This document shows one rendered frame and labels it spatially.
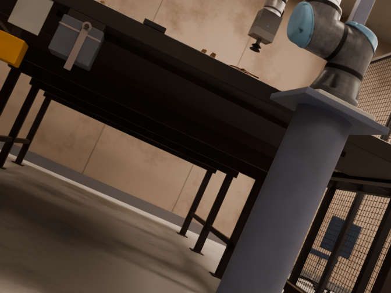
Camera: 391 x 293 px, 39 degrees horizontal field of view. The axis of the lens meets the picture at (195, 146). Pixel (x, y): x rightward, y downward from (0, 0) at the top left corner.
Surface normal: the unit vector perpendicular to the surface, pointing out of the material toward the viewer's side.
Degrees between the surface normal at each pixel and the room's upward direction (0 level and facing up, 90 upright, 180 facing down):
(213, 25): 90
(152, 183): 90
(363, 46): 92
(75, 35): 90
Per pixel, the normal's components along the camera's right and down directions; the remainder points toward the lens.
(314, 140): -0.13, -0.14
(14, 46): 0.15, -0.01
